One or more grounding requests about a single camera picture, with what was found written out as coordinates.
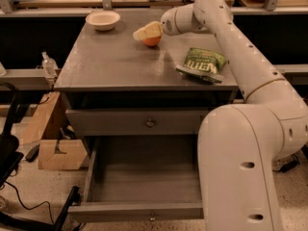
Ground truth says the closed upper grey drawer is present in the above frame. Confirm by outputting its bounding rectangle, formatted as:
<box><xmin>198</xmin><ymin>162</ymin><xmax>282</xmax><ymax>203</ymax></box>
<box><xmin>66</xmin><ymin>109</ymin><xmax>208</xmax><ymax>137</ymax></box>

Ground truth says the white bowl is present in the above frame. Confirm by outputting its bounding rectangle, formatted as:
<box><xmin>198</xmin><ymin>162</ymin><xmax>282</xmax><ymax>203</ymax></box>
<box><xmin>86</xmin><ymin>11</ymin><xmax>120</xmax><ymax>32</ymax></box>

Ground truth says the orange fruit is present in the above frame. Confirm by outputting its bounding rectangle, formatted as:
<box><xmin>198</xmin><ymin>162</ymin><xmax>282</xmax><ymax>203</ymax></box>
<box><xmin>141</xmin><ymin>36</ymin><xmax>162</xmax><ymax>47</ymax></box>

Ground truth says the black power adapter cable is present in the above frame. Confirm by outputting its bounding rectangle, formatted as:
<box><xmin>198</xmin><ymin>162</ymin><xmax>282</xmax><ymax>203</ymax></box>
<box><xmin>272</xmin><ymin>153</ymin><xmax>301</xmax><ymax>174</ymax></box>

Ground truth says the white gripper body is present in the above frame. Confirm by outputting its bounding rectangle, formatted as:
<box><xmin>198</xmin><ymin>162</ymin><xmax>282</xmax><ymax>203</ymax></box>
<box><xmin>161</xmin><ymin>8</ymin><xmax>179</xmax><ymax>36</ymax></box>

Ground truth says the grey drawer cabinet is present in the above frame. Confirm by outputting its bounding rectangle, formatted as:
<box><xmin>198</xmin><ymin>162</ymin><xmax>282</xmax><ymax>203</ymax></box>
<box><xmin>55</xmin><ymin>9</ymin><xmax>238</xmax><ymax>152</ymax></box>

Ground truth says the cardboard box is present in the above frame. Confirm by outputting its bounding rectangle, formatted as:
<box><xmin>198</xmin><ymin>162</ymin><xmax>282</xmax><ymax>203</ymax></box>
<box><xmin>20</xmin><ymin>91</ymin><xmax>90</xmax><ymax>170</ymax></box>

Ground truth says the open lower grey drawer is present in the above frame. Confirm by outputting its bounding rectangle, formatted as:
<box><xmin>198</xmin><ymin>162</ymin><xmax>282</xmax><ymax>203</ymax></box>
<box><xmin>69</xmin><ymin>135</ymin><xmax>203</xmax><ymax>223</ymax></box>

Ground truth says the black chair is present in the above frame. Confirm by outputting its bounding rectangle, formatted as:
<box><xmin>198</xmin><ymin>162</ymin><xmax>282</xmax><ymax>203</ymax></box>
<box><xmin>0</xmin><ymin>82</ymin><xmax>79</xmax><ymax>231</ymax></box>

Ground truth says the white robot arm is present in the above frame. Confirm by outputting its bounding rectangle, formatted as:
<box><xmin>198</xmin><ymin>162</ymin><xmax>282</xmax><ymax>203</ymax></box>
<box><xmin>133</xmin><ymin>0</ymin><xmax>308</xmax><ymax>231</ymax></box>

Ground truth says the green chip bag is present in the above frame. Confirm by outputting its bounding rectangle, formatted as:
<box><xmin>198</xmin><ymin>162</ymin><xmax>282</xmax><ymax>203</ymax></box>
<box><xmin>176</xmin><ymin>47</ymin><xmax>226</xmax><ymax>83</ymax></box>

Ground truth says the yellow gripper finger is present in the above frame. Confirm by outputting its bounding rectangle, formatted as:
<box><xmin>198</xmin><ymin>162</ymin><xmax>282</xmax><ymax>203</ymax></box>
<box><xmin>133</xmin><ymin>21</ymin><xmax>163</xmax><ymax>40</ymax></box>

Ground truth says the black cable on floor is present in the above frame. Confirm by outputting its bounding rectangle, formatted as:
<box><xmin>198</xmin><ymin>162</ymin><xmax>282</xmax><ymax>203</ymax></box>
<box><xmin>3</xmin><ymin>180</ymin><xmax>56</xmax><ymax>224</ymax></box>

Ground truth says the clear sanitizer bottle left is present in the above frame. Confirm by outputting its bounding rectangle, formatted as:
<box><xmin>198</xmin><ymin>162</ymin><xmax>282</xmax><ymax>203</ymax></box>
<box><xmin>41</xmin><ymin>52</ymin><xmax>58</xmax><ymax>77</ymax></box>

